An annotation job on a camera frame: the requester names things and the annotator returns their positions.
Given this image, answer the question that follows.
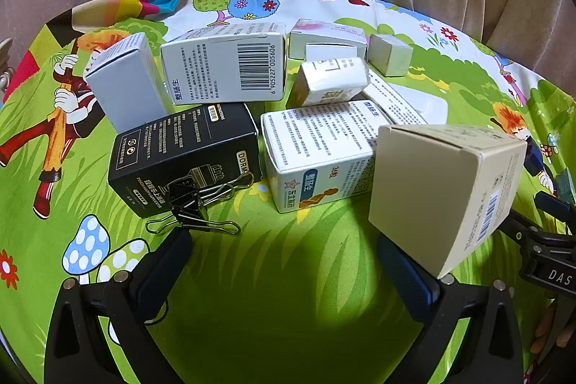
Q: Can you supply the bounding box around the flat white glossy box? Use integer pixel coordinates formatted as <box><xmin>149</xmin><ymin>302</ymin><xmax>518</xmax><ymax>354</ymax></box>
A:
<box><xmin>391</xmin><ymin>95</ymin><xmax>449</xmax><ymax>125</ymax></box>

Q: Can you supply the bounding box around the green cartoon printed blanket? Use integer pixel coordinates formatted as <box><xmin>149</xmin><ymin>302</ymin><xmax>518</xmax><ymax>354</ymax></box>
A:
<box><xmin>0</xmin><ymin>0</ymin><xmax>576</xmax><ymax>384</ymax></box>

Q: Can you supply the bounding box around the small crumpled white box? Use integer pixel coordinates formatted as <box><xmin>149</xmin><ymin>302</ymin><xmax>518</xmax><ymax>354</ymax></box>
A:
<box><xmin>286</xmin><ymin>57</ymin><xmax>370</xmax><ymax>109</ymax></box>

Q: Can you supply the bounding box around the white barcode medicine box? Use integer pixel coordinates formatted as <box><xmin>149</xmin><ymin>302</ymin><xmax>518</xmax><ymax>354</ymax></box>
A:
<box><xmin>161</xmin><ymin>23</ymin><xmax>288</xmax><ymax>106</ymax></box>

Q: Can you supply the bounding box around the small plain white box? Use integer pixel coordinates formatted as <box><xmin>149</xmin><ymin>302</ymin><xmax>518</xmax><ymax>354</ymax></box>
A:
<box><xmin>305</xmin><ymin>43</ymin><xmax>357</xmax><ymax>63</ymax></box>

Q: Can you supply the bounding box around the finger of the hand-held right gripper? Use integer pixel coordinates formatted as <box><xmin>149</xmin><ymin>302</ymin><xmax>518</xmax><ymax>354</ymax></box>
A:
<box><xmin>534</xmin><ymin>190</ymin><xmax>576</xmax><ymax>232</ymax></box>
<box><xmin>504</xmin><ymin>211</ymin><xmax>576</xmax><ymax>252</ymax></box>

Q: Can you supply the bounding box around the person's right hand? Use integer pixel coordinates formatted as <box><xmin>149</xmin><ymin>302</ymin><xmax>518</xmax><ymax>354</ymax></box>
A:
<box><xmin>531</xmin><ymin>303</ymin><xmax>574</xmax><ymax>360</ymax></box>

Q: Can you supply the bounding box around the black binder clip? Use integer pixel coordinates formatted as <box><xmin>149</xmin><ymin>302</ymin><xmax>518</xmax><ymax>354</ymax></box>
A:
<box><xmin>168</xmin><ymin>170</ymin><xmax>255</xmax><ymax>209</ymax></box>
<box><xmin>146</xmin><ymin>204</ymin><xmax>241</xmax><ymax>234</ymax></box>

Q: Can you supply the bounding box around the black printed box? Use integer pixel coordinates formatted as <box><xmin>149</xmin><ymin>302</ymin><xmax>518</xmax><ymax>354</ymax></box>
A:
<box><xmin>107</xmin><ymin>103</ymin><xmax>262</xmax><ymax>219</ymax></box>

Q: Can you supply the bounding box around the white box orange star print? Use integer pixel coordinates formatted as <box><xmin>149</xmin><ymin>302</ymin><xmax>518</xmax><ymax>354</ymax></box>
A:
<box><xmin>261</xmin><ymin>100</ymin><xmax>383</xmax><ymax>214</ymax></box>

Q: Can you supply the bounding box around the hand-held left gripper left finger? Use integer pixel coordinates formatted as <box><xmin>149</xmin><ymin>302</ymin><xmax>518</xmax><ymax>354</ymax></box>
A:
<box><xmin>45</xmin><ymin>227</ymin><xmax>194</xmax><ymax>384</ymax></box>

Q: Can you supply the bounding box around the beige cardboard box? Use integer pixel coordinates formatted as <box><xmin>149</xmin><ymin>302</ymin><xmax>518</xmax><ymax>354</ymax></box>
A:
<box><xmin>368</xmin><ymin>124</ymin><xmax>528</xmax><ymax>279</ymax></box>

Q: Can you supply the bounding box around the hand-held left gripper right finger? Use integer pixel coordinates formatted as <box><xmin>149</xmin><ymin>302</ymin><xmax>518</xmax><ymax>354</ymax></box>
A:
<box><xmin>377</xmin><ymin>235</ymin><xmax>525</xmax><ymax>384</ymax></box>

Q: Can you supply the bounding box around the white pink box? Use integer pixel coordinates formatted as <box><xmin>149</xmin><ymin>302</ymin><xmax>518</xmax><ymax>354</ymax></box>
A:
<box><xmin>288</xmin><ymin>19</ymin><xmax>367</xmax><ymax>61</ymax></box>

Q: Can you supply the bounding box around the plain grey white box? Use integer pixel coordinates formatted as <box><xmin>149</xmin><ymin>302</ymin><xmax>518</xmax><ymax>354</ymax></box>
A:
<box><xmin>83</xmin><ymin>32</ymin><xmax>171</xmax><ymax>134</ymax></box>

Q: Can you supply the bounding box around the pale cube box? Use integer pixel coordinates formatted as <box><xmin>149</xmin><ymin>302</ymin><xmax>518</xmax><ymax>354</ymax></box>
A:
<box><xmin>368</xmin><ymin>33</ymin><xmax>414</xmax><ymax>77</ymax></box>

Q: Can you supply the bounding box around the flat white text box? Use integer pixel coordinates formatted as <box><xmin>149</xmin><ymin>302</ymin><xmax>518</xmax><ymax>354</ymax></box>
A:
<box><xmin>360</xmin><ymin>80</ymin><xmax>428</xmax><ymax>126</ymax></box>

